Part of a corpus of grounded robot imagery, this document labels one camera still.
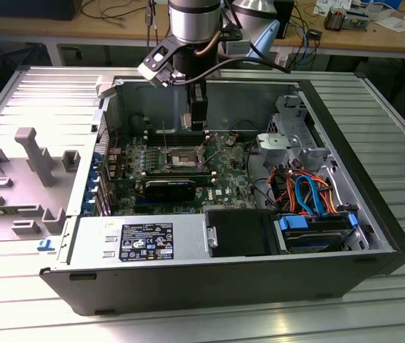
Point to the plain white papers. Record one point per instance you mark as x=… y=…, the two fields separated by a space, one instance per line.
x=395 y=24

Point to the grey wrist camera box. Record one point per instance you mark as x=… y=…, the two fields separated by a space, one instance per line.
x=238 y=46

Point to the black RAM slot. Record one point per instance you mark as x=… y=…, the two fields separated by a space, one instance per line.
x=202 y=176
x=155 y=133
x=155 y=136
x=155 y=143
x=155 y=139
x=173 y=172

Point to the small black device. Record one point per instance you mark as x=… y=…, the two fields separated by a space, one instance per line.
x=314 y=34

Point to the tall black box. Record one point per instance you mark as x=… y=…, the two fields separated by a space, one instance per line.
x=286 y=18

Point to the blue card retainer clip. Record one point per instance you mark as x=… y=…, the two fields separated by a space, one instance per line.
x=86 y=210
x=93 y=178
x=96 y=160
x=90 y=196

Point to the silver metal drive cage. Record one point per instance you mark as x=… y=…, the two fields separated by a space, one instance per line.
x=277 y=141

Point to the wide black box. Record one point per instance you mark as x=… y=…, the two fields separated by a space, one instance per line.
x=27 y=9

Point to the green motherboard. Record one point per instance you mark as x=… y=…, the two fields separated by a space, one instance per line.
x=223 y=171

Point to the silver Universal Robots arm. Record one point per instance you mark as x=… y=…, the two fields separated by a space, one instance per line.
x=195 y=21

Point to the black graphics card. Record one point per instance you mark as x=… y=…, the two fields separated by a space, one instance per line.
x=168 y=189

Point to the metal CPU locking lever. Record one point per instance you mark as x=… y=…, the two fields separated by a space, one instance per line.
x=223 y=151
x=165 y=137

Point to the hard disk in blue carrier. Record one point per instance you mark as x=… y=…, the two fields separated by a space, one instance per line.
x=293 y=223

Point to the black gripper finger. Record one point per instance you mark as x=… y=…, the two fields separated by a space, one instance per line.
x=199 y=114

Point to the metal circuit board unit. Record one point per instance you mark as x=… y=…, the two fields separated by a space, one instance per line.
x=357 y=21

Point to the grey parts rack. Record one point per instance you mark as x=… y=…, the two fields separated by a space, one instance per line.
x=9 y=200

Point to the silver power supply unit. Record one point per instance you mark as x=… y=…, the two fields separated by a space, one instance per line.
x=91 y=236

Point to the copper coil transformer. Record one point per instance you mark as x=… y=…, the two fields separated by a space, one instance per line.
x=335 y=19

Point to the wooden desk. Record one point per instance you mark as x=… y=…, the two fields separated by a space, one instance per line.
x=27 y=26

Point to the white camera on black mount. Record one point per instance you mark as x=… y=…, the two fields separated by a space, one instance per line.
x=152 y=73

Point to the CPU socket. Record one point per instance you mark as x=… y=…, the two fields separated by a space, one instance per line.
x=180 y=159

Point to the printed white papers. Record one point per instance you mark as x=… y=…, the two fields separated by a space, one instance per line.
x=330 y=5

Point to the small blue plastic clip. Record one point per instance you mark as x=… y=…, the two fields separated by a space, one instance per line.
x=45 y=244

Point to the black open PC case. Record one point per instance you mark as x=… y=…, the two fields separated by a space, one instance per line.
x=188 y=282

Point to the coin cell battery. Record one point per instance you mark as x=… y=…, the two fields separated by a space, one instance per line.
x=230 y=140

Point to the silver CPU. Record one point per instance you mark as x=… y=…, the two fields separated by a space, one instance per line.
x=186 y=121

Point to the white label sticker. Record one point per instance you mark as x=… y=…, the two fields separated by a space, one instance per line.
x=281 y=60

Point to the pale grey case latch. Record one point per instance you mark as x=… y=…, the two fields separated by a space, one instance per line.
x=104 y=87

